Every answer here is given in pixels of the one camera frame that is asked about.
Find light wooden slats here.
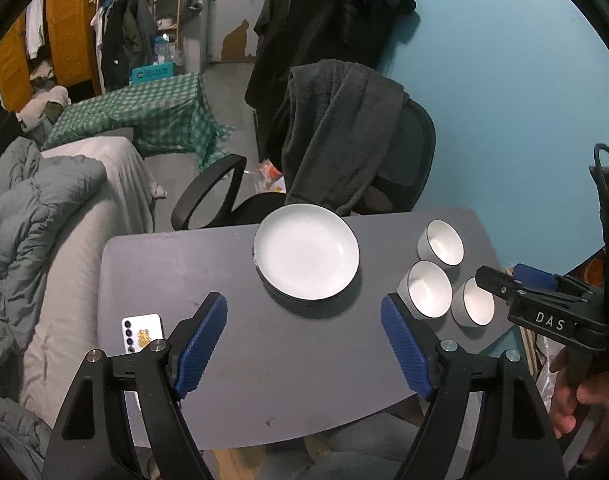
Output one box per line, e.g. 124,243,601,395
521,327,542,376

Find white bowl grey ribbed outside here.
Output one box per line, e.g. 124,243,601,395
451,276,496,328
397,260,454,320
417,219,465,267

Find orange wooden wardrobe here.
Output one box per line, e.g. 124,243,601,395
0,0,102,111

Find black office chair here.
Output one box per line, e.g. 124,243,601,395
171,95,437,233

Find plastic bag with litter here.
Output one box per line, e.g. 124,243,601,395
254,157,288,193

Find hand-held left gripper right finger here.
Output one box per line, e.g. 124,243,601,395
381,292,567,480

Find green checkered cloth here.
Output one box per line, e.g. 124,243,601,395
40,72,235,173

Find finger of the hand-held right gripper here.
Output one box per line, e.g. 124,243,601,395
475,265,526,307
513,263,561,290

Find dark grey fleece blanket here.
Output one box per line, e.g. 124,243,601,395
267,59,410,217

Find dark hanging clothes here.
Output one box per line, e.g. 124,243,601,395
100,0,158,92

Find person's right hand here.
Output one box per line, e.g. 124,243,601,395
548,346,609,439

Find white hanging shirt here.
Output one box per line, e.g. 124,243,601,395
24,0,48,61

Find beige clothes pile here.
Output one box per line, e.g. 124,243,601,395
15,85,71,133

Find person's grey trousers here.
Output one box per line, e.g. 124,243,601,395
297,412,435,480

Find grey quilted duvet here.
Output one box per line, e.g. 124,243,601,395
0,137,108,480

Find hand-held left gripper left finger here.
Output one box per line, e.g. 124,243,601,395
42,291,229,480

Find light beige bed sheet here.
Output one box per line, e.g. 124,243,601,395
19,135,168,426

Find blue plastic crate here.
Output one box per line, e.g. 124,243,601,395
131,62,176,86

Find white smartphone with gold stickers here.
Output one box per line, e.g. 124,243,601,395
122,313,164,357

